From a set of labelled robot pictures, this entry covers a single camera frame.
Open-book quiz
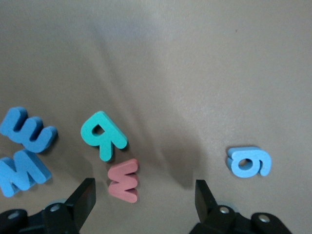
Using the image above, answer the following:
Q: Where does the teal letter R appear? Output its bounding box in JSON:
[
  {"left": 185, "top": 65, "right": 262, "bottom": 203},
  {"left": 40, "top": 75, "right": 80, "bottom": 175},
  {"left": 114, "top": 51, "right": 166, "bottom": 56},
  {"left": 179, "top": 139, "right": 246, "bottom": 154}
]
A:
[{"left": 80, "top": 111, "right": 129, "bottom": 162}]

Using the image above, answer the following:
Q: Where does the blue letter g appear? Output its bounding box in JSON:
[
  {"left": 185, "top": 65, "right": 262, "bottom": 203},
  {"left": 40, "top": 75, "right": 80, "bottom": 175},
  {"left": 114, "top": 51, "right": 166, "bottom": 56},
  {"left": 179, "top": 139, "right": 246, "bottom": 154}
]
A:
[{"left": 227, "top": 146, "right": 273, "bottom": 178}]

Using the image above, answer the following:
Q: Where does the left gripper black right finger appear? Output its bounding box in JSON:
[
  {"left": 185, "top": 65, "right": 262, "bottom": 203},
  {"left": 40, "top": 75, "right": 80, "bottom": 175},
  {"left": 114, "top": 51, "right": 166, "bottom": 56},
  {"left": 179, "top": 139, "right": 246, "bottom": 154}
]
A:
[{"left": 189, "top": 179, "right": 244, "bottom": 234}]

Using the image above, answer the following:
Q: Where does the blue letter M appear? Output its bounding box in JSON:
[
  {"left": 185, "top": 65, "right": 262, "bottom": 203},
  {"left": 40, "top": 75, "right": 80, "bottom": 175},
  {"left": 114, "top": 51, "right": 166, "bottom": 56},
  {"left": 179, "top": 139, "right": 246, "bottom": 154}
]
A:
[{"left": 0, "top": 148, "right": 52, "bottom": 198}]

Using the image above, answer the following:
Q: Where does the blue letter E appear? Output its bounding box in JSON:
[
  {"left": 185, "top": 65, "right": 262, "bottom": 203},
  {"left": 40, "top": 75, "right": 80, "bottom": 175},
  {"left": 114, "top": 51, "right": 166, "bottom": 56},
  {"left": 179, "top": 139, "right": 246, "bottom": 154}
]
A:
[{"left": 0, "top": 106, "right": 59, "bottom": 154}]

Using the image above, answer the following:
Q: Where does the red letter w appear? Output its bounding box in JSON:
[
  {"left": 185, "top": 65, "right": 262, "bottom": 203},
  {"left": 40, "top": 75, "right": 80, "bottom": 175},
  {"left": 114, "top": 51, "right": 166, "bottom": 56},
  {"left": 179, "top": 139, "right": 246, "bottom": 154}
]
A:
[{"left": 107, "top": 158, "right": 140, "bottom": 204}]

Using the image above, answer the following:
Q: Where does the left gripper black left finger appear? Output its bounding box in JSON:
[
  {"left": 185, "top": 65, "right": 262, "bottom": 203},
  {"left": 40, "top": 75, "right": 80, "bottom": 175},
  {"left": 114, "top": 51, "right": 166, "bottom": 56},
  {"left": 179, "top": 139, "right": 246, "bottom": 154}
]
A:
[{"left": 42, "top": 177, "right": 96, "bottom": 234}]

